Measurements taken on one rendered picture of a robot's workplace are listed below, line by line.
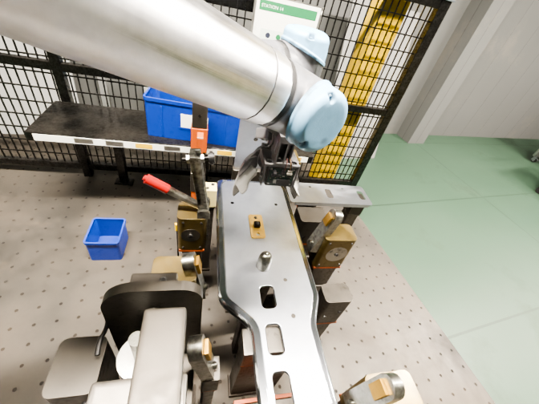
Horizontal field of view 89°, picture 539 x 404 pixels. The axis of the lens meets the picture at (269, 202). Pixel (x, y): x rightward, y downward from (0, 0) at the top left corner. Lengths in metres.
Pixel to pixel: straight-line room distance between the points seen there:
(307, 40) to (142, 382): 0.47
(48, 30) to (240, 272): 0.53
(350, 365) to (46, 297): 0.90
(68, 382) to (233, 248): 0.37
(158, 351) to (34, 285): 0.75
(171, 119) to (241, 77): 0.72
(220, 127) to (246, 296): 0.56
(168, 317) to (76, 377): 0.16
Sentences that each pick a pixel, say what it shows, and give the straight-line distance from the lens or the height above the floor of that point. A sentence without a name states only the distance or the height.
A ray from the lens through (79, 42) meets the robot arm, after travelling 0.22.
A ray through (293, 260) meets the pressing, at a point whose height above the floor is 1.00.
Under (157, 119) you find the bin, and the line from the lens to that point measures 0.97.
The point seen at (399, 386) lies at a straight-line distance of 0.53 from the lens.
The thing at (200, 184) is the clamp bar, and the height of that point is 1.15.
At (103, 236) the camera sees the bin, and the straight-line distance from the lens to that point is 1.13.
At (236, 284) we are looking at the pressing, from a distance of 0.62.
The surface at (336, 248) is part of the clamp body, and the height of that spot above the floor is 1.02.
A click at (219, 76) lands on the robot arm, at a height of 1.45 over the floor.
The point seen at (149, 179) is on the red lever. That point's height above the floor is 1.14.
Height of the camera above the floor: 1.53
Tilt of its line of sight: 40 degrees down
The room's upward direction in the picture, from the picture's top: 15 degrees clockwise
